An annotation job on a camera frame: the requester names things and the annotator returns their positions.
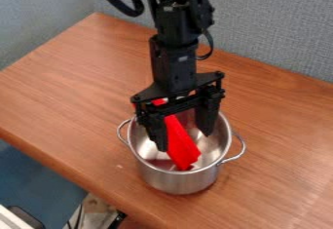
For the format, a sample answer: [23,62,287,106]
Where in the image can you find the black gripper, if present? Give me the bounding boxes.
[131,36,224,152]

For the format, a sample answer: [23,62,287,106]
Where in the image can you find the red rectangular block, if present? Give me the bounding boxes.
[150,97,203,172]

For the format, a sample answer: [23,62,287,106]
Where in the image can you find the stainless steel pot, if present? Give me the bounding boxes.
[117,111,247,195]

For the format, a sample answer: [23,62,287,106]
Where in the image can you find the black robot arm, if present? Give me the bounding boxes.
[131,0,224,152]

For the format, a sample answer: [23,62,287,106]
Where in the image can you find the white object at corner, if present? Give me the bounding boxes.
[0,205,29,229]

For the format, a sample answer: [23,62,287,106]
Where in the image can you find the black table leg frame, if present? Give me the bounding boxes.
[63,205,125,229]

